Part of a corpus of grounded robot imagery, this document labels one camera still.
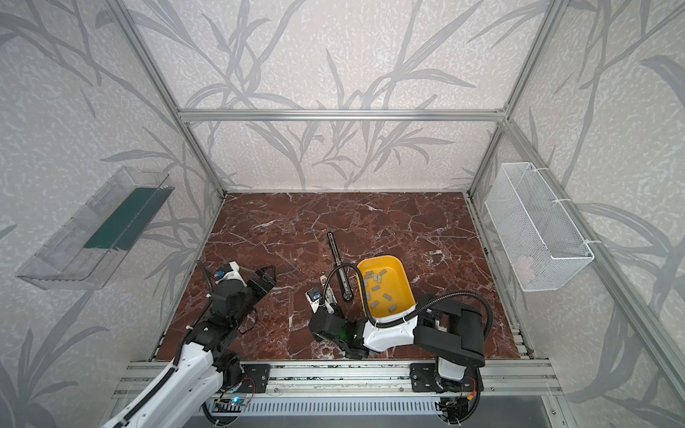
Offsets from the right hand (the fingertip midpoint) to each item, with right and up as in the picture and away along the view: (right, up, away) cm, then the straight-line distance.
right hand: (312, 304), depth 83 cm
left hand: (-13, +12, 0) cm, 18 cm away
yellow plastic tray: (+25, +2, +8) cm, 26 cm away
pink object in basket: (+61, +13, -10) cm, 63 cm away
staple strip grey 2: (+24, 0, +7) cm, 25 cm away
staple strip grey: (+24, +7, +14) cm, 28 cm away
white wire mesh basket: (+57, +21, -22) cm, 64 cm away
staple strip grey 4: (+26, -3, +4) cm, 26 cm away
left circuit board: (-20, -24, -11) cm, 33 cm away
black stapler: (+10, +3, +6) cm, 12 cm away
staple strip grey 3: (+20, -3, +8) cm, 22 cm away
